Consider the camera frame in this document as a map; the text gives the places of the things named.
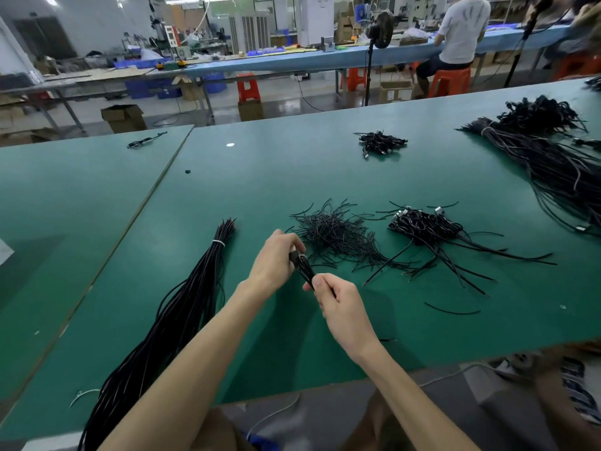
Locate person's left hand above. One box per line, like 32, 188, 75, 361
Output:
239, 230, 307, 299

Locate person's right hand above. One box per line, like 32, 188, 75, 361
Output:
302, 272, 381, 365

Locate pile of black wire ties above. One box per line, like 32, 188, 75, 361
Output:
287, 199, 405, 271

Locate long black cable bundle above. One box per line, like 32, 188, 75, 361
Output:
78, 219, 238, 451

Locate small pile of knotted cables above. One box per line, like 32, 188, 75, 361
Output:
355, 130, 409, 160

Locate small cable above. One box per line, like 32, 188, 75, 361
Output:
126, 131, 168, 150

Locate large heap of black cables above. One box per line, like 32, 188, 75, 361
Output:
460, 95, 601, 236

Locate person's right forearm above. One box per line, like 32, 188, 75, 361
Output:
349, 338, 480, 451

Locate person's left forearm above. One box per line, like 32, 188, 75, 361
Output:
98, 279, 269, 451

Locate person's right leg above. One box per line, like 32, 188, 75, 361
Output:
535, 347, 601, 451

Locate blue plastic item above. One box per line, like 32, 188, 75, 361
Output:
246, 432, 281, 451

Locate small cardboard box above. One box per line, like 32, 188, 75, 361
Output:
237, 98, 265, 122

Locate red plastic stool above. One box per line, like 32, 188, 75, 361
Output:
235, 75, 261, 102

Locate orange plastic stool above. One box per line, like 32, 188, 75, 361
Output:
554, 51, 601, 81
428, 67, 473, 98
344, 68, 367, 93

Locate open cardboard box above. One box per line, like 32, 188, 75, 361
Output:
100, 104, 148, 134

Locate long blue workbench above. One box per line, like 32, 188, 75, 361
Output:
141, 25, 574, 81

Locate black fan on stand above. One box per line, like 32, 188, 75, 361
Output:
363, 12, 398, 107

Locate black tripod stand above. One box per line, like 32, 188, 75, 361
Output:
504, 0, 555, 88

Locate loose black wire tie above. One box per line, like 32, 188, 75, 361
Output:
423, 301, 482, 316

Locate white wire loop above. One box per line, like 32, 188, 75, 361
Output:
68, 388, 101, 408

